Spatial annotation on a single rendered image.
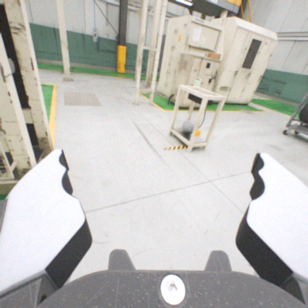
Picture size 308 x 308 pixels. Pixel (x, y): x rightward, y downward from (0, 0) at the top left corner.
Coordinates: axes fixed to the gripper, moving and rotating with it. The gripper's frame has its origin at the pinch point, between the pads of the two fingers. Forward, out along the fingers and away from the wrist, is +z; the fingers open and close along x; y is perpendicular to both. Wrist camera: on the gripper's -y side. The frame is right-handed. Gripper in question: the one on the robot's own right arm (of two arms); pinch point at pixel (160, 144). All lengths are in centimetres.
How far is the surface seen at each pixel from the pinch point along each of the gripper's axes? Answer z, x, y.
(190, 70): 412, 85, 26
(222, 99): 202, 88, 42
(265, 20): 1133, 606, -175
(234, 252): 51, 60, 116
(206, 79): 434, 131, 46
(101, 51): 941, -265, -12
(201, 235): 62, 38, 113
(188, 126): 219, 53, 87
